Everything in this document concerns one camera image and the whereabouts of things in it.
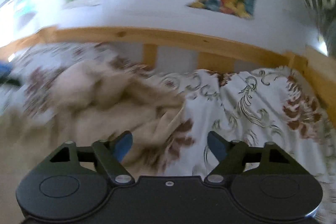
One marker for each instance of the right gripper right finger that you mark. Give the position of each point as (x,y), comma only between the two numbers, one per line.
(229,154)

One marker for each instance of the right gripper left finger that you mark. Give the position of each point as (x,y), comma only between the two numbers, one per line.
(109,155)

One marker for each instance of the beige large garment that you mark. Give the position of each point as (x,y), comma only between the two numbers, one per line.
(86,102)

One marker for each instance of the floral white bed cover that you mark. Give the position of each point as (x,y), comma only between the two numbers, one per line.
(255,107)

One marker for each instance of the wooden bed frame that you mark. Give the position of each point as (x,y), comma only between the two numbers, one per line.
(215,54)

